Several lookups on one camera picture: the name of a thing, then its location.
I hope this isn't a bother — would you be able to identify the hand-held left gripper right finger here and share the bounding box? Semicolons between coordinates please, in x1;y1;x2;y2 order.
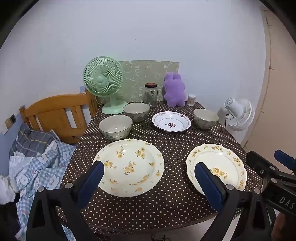
195;162;273;241

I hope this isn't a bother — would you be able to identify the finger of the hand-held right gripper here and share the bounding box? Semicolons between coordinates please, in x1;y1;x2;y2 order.
245;151;280;177
274;150;296;172

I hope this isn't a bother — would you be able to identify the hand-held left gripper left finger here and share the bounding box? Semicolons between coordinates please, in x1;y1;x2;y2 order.
26;161;105;241

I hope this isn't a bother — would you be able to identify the scalloped yellow floral plate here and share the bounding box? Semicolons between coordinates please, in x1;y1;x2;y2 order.
186;144;248;192

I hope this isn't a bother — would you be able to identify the large round yellow floral plate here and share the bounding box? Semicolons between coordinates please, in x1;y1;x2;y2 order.
92;139;165;197

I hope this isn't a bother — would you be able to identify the grey floral ceramic bowl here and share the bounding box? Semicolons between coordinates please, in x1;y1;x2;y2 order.
193;109;219;130
122;103;151;123
99;115;133;142

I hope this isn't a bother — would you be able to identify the white plate with red flower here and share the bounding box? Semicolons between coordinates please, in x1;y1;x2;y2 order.
152;111;192;133

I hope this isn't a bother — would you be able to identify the blue checkered blanket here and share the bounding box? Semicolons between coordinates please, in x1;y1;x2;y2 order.
8;140;77;241

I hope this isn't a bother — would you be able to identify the white desk fan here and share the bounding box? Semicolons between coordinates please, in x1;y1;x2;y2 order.
224;98;255;132

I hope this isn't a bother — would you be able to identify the brown polka dot tablecloth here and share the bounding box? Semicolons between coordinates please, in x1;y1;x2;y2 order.
57;101;264;234

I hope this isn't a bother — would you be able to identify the beige door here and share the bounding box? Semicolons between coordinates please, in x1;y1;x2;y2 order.
240;7;296;163

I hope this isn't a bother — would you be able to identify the grey plaid pillow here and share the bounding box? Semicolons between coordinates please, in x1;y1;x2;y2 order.
9;123;60;158

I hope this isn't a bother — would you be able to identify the wooden bed headboard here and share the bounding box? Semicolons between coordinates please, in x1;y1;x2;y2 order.
19;90;99;144

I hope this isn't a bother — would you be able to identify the white cloth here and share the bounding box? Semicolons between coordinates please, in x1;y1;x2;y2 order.
0;175;15;204

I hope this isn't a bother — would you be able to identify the dark cloth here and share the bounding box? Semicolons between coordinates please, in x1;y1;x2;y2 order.
0;199;26;241

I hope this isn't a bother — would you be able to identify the purple plush toy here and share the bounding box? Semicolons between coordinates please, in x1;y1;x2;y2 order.
163;72;186;107

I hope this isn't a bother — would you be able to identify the green desk fan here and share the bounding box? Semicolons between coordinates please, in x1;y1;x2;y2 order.
83;56;128;115

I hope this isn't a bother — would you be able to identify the glass jar with dark lid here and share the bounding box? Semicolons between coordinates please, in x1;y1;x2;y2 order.
144;83;158;107

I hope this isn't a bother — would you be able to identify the wall switch panel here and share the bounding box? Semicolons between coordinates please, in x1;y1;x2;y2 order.
2;113;17;135

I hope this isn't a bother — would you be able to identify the green patterned wall sticker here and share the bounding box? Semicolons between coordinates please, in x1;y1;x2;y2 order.
118;60;180;103

